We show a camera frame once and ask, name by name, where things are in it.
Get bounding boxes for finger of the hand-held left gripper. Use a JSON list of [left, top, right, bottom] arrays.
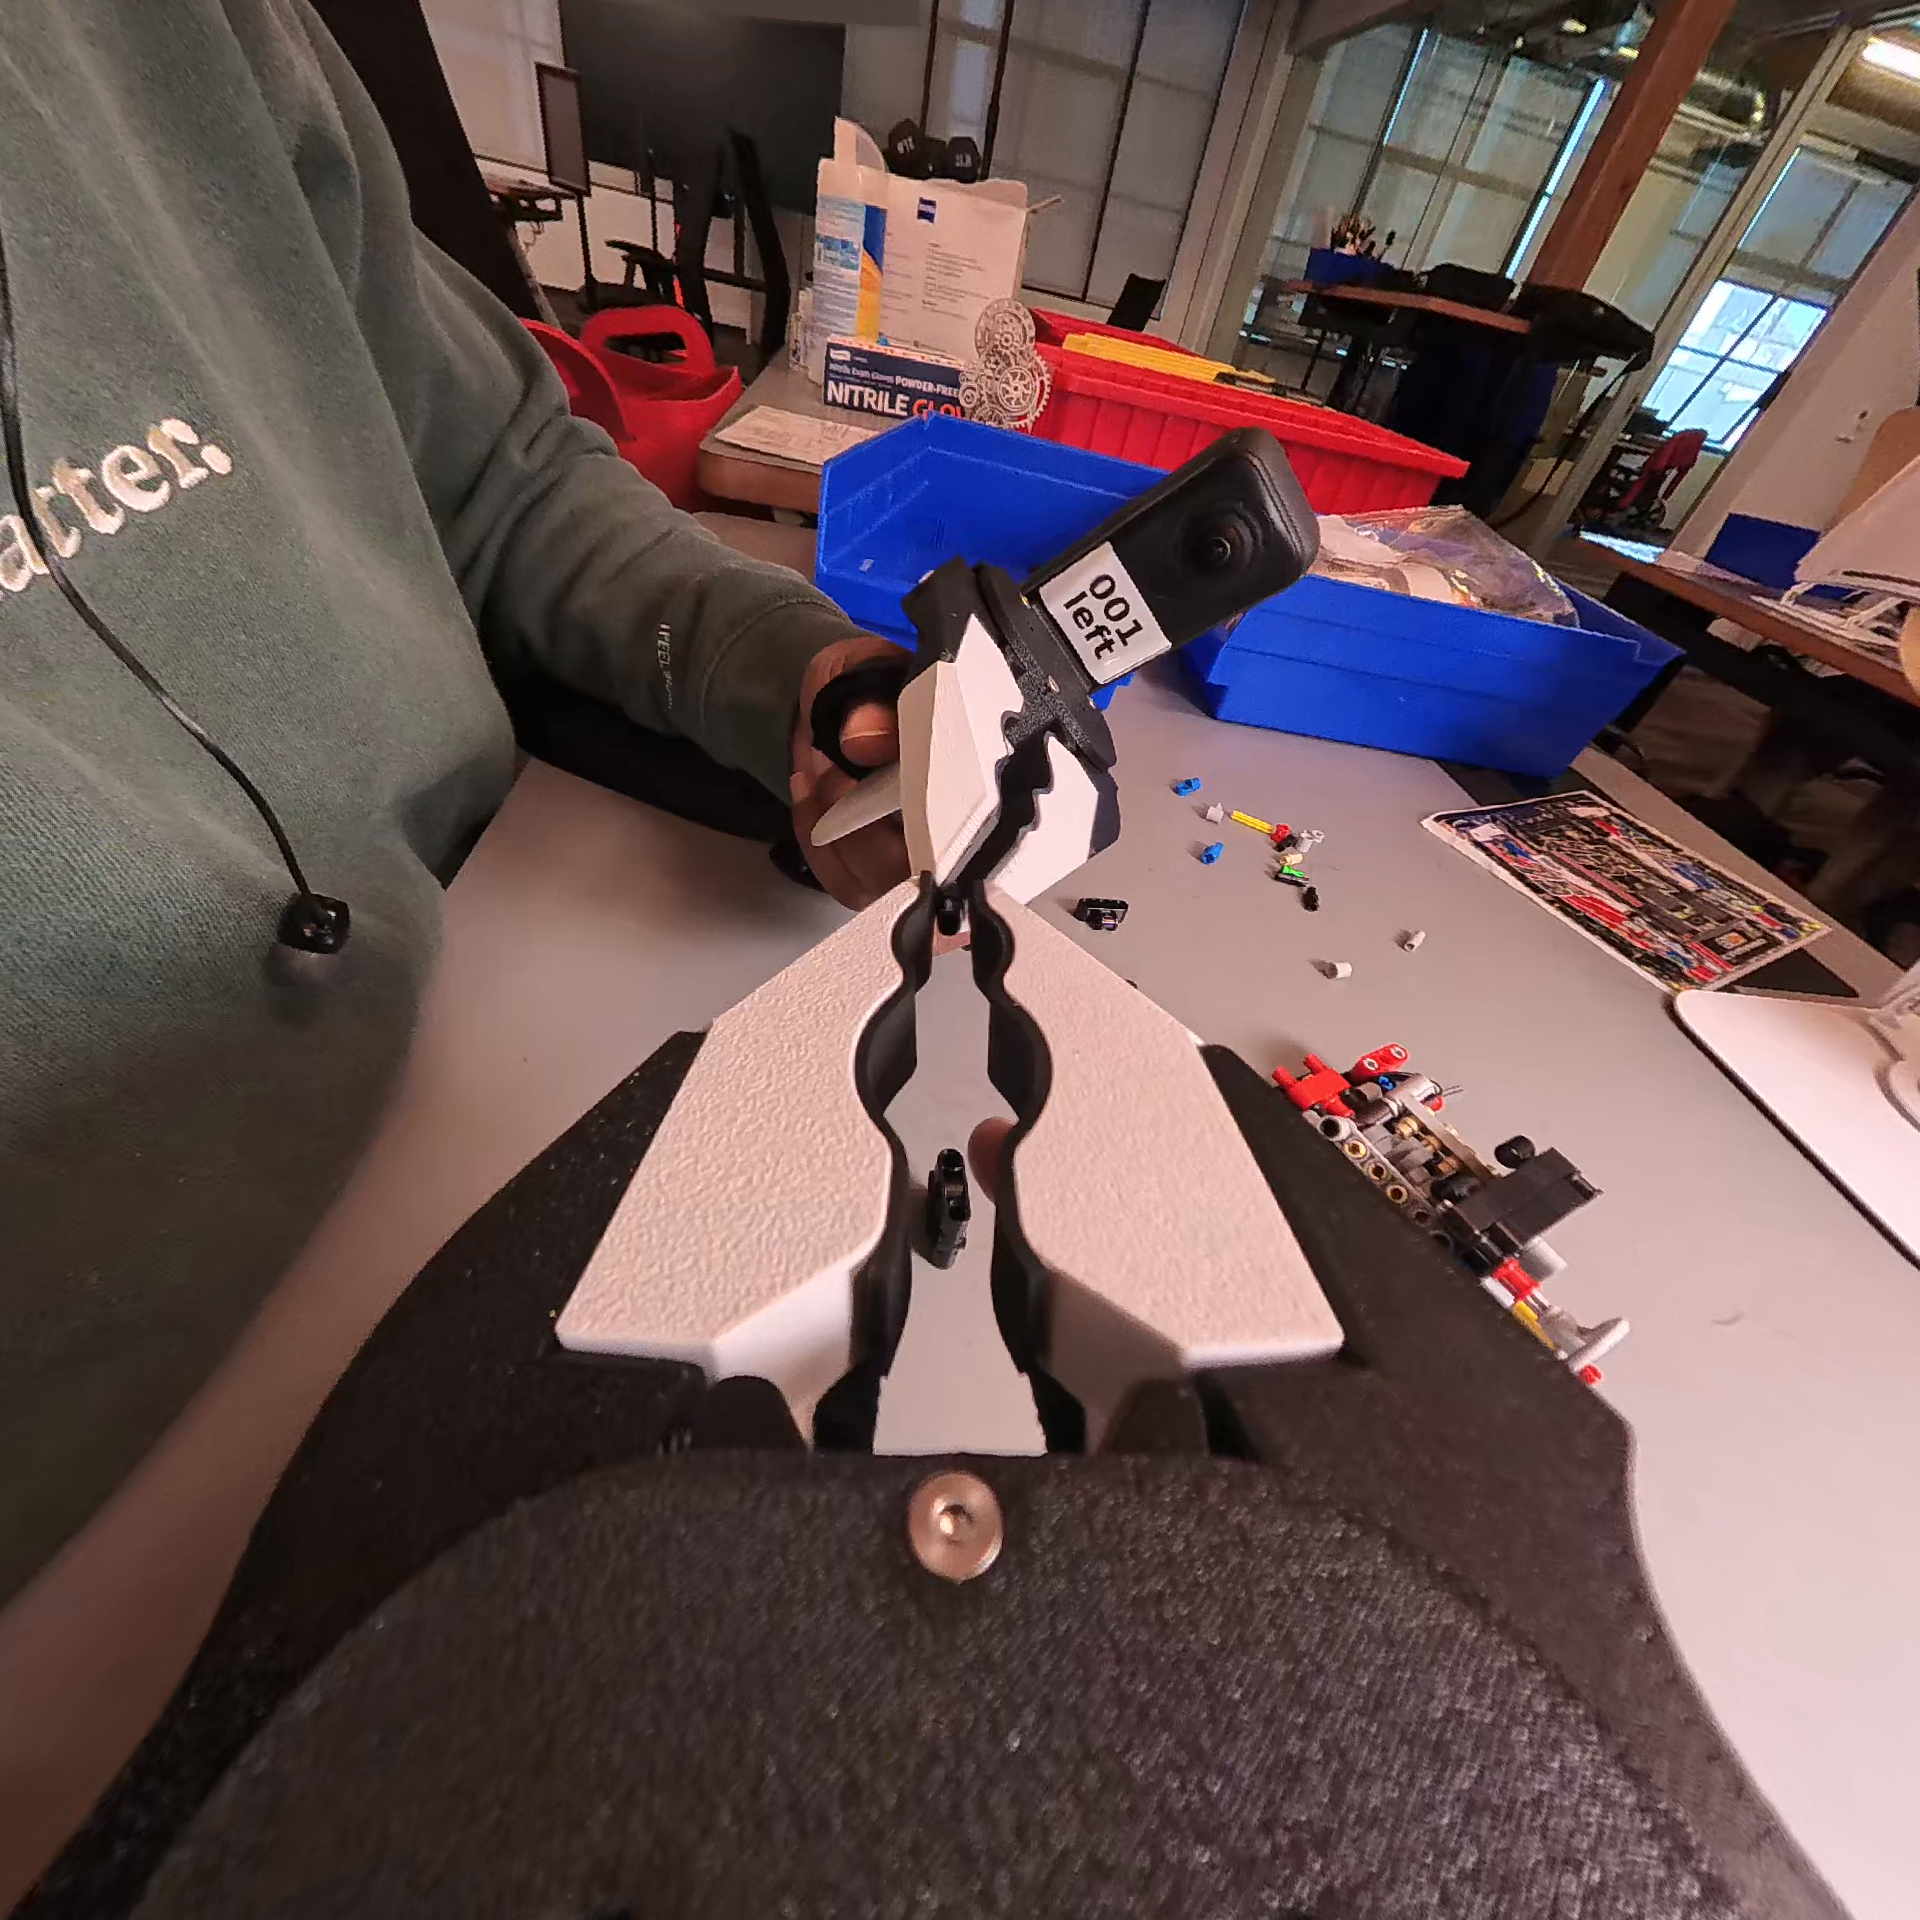
[[969, 748, 1122, 908], [900, 617, 1039, 897]]

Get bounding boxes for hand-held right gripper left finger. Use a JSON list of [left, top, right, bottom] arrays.
[[556, 881, 942, 1452]]

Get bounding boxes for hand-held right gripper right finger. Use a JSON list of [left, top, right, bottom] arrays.
[[969, 883, 1346, 1452]]

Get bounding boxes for person's left forearm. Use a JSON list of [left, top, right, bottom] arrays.
[[479, 375, 913, 812]]

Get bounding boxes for partly built lego car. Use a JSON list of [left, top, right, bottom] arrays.
[[1271, 1043, 1635, 1390]]

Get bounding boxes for lego instruction booklet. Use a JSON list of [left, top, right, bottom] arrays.
[[1421, 791, 1834, 994]]

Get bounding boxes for person's left hand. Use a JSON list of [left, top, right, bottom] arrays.
[[787, 638, 962, 912]]

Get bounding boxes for blue plastic bin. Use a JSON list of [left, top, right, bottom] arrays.
[[814, 416, 1202, 707], [1178, 563, 1686, 783]]

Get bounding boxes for silver gear model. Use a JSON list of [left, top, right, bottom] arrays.
[[956, 298, 1060, 436]]

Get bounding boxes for blue glove box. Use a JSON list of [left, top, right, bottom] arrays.
[[823, 339, 969, 432]]

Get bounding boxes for yellow plastic tray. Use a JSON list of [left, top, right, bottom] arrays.
[[1063, 335, 1239, 379]]

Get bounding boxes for red plastic bin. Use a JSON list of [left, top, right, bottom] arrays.
[[1031, 307, 1471, 520]]

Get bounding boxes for paper sheet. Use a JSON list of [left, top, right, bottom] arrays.
[[708, 403, 889, 472]]

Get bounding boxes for crumpled plastic bags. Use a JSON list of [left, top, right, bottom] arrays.
[[1311, 507, 1579, 628]]

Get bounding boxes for white carton box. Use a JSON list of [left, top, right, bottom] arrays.
[[878, 169, 1034, 362]]

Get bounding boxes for red bag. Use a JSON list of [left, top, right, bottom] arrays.
[[522, 304, 748, 515]]

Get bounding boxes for white wipes pack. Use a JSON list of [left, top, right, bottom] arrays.
[[809, 118, 889, 350]]

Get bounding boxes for wooden desk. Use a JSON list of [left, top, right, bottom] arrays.
[[1282, 278, 1539, 345], [1559, 534, 1920, 707]]

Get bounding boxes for black bag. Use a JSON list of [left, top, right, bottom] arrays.
[[1506, 282, 1655, 362]]

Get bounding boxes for red chair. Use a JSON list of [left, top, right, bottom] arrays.
[[1590, 427, 1713, 529]]

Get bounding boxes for framed board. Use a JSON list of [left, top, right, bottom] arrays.
[[534, 64, 597, 198]]

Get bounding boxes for wooden pillar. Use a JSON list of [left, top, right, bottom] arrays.
[[1523, 0, 1741, 296]]

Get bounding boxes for white paper stack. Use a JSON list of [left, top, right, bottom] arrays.
[[1793, 450, 1920, 633]]

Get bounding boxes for black cord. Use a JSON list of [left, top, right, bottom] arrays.
[[0, 248, 355, 962]]

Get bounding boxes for black frame stand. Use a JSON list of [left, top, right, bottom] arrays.
[[609, 134, 794, 360]]

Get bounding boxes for black wall screen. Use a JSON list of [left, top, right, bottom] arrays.
[[558, 0, 846, 179]]

